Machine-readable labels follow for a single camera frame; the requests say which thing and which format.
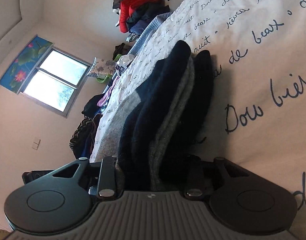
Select grey and navy knit sweater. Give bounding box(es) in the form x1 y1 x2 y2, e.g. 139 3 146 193
97 41 214 191

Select striped black blue clothes pile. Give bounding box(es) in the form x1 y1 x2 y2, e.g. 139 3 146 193
69 94 110 159

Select pink purple garment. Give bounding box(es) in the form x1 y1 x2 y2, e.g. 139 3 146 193
97 76 120 107

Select lotus flower roller blind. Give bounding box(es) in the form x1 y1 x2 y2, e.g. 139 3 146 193
0 35 53 94

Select floral white pillow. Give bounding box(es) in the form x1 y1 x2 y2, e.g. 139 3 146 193
87 57 116 79

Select white plastic bag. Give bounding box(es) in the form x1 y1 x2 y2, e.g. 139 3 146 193
116 54 135 76

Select white quilt with script print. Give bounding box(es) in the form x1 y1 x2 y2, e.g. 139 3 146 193
90 0 306 239

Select light blue quilted blanket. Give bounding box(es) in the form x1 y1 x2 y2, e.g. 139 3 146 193
128 12 172 56

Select red jacket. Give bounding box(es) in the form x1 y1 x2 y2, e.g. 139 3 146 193
119 0 161 33

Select white wall switch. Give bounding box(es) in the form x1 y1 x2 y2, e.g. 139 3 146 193
32 137 41 150

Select aluminium frame window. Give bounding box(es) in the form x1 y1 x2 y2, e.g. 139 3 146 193
19 47 90 118

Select dark clothes heap by wall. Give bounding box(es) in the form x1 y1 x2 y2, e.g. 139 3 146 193
112 0 183 43

